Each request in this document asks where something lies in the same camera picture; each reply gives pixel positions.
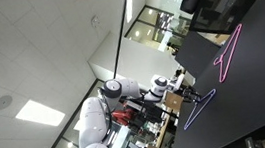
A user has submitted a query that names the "frosted glass board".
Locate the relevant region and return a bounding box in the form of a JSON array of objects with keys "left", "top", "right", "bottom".
[{"left": 160, "top": 0, "right": 189, "bottom": 14}]

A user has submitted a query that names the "rectangular ceiling light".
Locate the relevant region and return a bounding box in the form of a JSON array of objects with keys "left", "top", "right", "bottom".
[{"left": 13, "top": 95, "right": 68, "bottom": 131}]

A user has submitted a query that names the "white ceiling sensor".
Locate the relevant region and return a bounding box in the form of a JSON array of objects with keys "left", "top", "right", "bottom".
[{"left": 90, "top": 14, "right": 102, "bottom": 28}]

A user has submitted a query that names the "purple plastic coat hanger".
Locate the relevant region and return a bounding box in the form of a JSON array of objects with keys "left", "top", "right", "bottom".
[{"left": 179, "top": 88, "right": 221, "bottom": 131}]

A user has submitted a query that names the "pink plastic coat hanger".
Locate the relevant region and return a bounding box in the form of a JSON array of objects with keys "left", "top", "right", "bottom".
[{"left": 209, "top": 22, "right": 250, "bottom": 85}]

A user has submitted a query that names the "wooden desk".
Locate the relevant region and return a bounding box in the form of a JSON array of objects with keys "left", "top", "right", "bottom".
[{"left": 141, "top": 112, "right": 179, "bottom": 148}]

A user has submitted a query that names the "red machine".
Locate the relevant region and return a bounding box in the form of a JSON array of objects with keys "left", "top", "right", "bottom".
[{"left": 110, "top": 107, "right": 136, "bottom": 129}]

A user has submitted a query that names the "glass partition with black frame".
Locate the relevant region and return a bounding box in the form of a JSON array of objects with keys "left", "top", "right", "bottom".
[{"left": 121, "top": 1, "right": 188, "bottom": 57}]

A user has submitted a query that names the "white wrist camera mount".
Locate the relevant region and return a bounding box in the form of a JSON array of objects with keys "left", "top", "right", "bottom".
[{"left": 167, "top": 73, "right": 188, "bottom": 93}]

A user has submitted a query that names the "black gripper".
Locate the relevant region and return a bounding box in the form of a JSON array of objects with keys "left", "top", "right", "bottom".
[{"left": 176, "top": 81, "right": 204, "bottom": 105}]

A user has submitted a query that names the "brown cardboard box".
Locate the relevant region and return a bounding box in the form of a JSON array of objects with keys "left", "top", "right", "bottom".
[{"left": 162, "top": 89, "right": 185, "bottom": 113}]

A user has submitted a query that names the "round ceiling speaker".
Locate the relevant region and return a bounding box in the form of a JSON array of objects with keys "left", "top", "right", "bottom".
[{"left": 0, "top": 94, "right": 15, "bottom": 111}]

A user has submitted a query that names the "long strip ceiling light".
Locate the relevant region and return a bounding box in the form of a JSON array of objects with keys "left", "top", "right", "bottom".
[{"left": 123, "top": 0, "right": 139, "bottom": 24}]

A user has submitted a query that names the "black partition panel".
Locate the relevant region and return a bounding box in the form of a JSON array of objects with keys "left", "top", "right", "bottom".
[{"left": 171, "top": 27, "right": 225, "bottom": 82}]

